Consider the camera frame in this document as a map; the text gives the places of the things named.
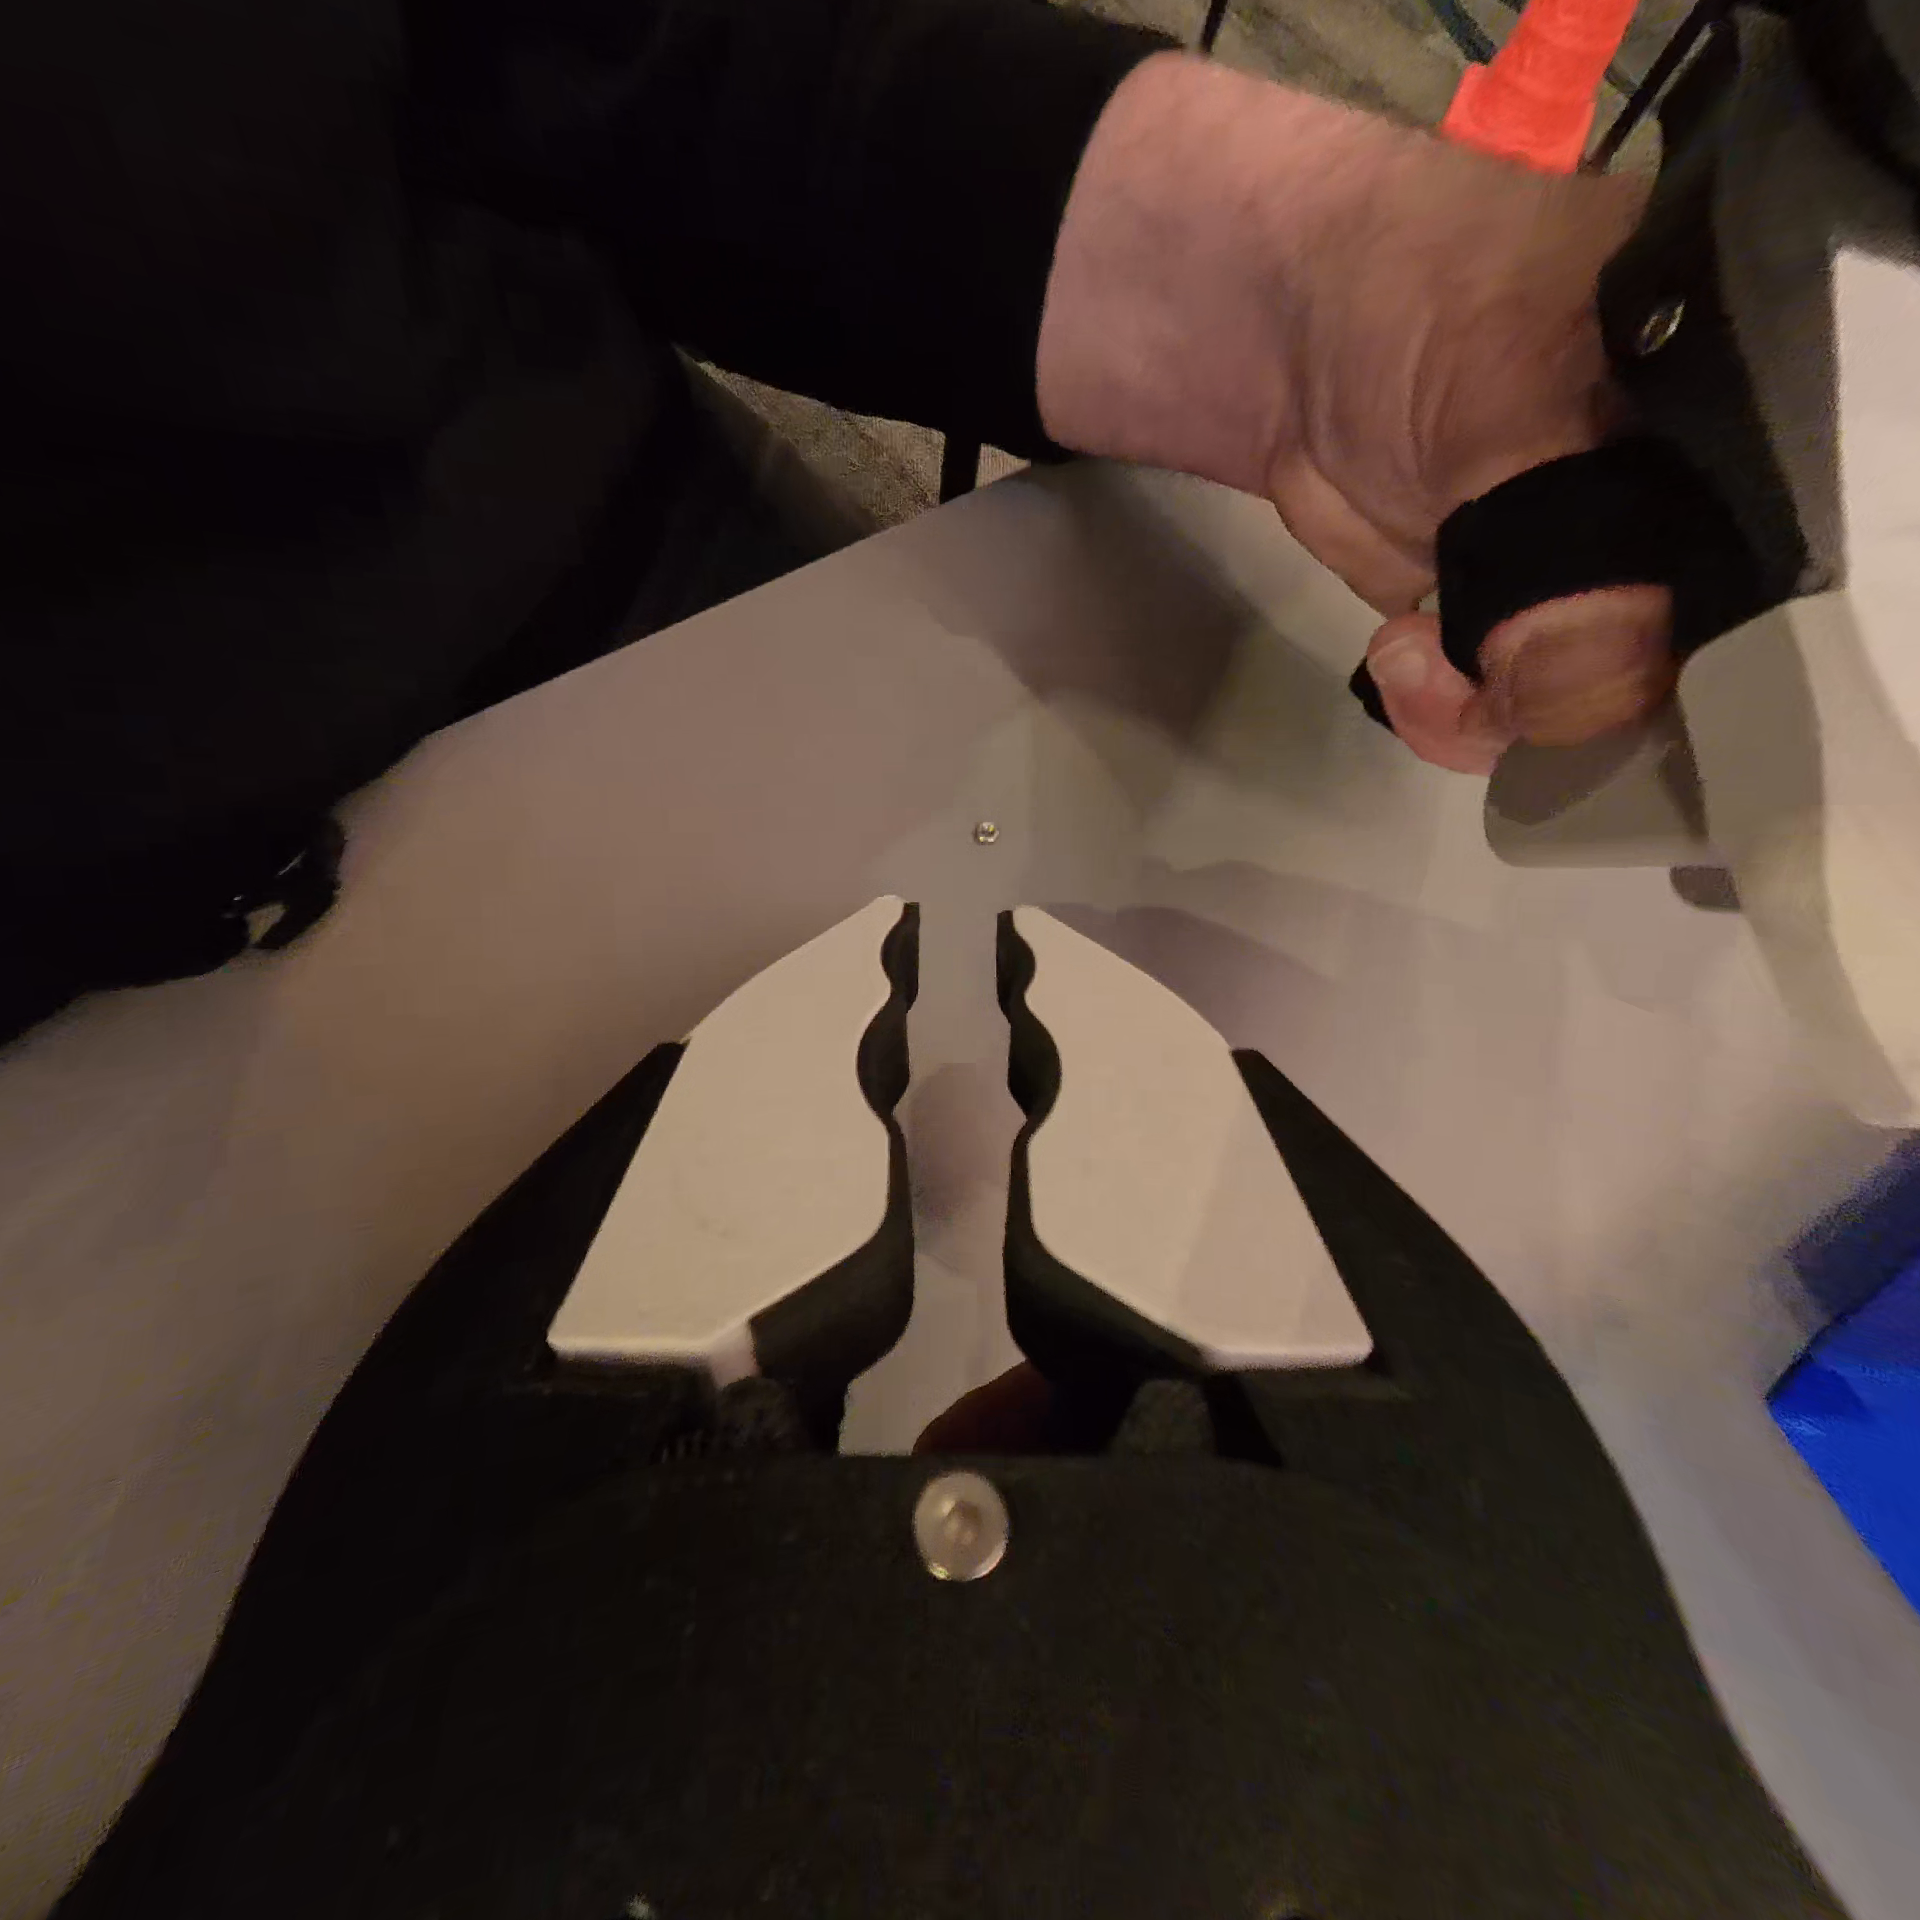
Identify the orange plastic piece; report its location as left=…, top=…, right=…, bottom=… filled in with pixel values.
left=1443, top=0, right=1642, bottom=179

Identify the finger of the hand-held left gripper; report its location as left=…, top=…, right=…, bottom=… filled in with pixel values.
left=1697, top=245, right=1920, bottom=1128

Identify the black cable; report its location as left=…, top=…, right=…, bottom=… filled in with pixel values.
left=1582, top=0, right=1730, bottom=168

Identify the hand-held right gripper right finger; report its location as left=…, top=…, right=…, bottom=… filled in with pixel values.
left=995, top=903, right=1376, bottom=1450

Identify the blue plastic bin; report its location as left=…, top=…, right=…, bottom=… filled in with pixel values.
left=1768, top=1131, right=1920, bottom=1614

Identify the black strap with buckle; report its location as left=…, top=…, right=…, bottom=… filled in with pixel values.
left=222, top=814, right=352, bottom=951

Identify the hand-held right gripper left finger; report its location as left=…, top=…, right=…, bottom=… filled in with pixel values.
left=547, top=895, right=921, bottom=1450

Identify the person's black clothing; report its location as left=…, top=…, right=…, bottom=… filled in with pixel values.
left=0, top=0, right=782, bottom=1052

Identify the person's left forearm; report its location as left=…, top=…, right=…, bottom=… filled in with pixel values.
left=405, top=0, right=1187, bottom=470

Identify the person's left hand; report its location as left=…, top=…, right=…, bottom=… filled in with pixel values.
left=1037, top=52, right=1680, bottom=778

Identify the light grey desk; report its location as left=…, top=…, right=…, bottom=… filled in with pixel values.
left=0, top=451, right=1920, bottom=1920

